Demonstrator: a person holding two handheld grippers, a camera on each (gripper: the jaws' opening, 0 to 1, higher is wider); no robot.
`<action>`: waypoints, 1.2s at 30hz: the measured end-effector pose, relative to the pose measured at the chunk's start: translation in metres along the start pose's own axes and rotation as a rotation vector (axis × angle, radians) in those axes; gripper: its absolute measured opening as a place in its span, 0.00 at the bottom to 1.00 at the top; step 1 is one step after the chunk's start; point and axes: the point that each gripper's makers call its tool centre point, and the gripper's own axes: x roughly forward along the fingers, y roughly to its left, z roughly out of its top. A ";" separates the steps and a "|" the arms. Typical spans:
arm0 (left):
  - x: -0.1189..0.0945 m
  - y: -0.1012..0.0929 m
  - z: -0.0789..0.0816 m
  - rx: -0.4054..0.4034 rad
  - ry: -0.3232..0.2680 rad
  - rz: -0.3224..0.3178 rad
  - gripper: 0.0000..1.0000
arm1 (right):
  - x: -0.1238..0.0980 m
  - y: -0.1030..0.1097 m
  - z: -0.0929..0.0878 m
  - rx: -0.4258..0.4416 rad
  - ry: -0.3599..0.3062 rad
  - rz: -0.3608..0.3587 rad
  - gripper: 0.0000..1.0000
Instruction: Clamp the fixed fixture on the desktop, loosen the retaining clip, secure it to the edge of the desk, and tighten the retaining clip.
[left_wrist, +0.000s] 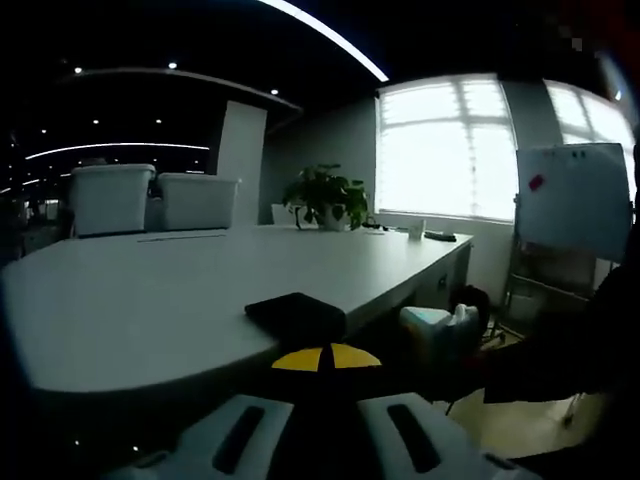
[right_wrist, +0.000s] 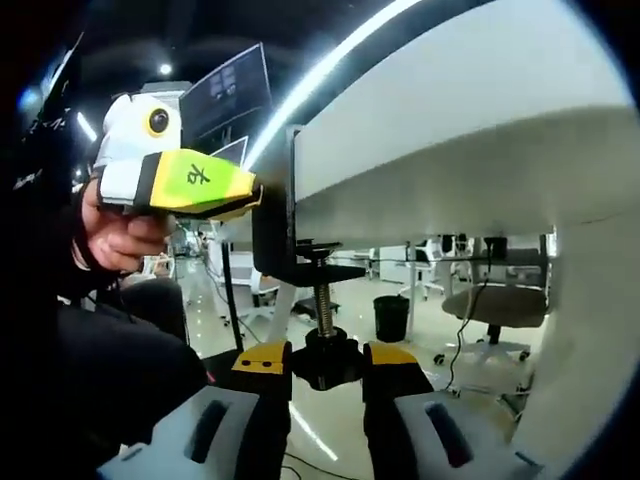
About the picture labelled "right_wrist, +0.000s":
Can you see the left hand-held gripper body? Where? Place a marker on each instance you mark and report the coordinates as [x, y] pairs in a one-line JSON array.
[[130, 135]]

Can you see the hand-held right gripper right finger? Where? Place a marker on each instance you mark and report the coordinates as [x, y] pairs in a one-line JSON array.
[[395, 400]]

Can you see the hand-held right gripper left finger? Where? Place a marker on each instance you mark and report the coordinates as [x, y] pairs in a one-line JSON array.
[[260, 400]]

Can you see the black clamp fixture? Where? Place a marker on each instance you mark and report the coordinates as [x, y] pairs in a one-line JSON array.
[[270, 240]]

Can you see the white desk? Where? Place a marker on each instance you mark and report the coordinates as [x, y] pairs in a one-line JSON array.
[[450, 100]]

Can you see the person's left hand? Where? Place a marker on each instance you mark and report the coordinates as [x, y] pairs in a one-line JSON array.
[[120, 240]]

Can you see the silver laptop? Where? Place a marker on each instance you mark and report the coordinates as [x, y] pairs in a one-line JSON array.
[[232, 152]]

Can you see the black waste bin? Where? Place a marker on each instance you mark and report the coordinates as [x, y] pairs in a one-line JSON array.
[[392, 320]]

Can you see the black floor stand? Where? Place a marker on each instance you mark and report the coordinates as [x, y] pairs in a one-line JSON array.
[[232, 300]]

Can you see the white mesh office chair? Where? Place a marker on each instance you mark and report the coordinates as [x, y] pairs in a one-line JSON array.
[[267, 300]]

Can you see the large dark hanging monitor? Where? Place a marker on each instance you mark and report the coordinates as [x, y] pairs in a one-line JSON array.
[[230, 90]]

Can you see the grey seat office chair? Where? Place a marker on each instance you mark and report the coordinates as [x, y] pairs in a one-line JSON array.
[[495, 307]]

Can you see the person's leg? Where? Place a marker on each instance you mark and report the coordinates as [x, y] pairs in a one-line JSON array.
[[125, 360]]

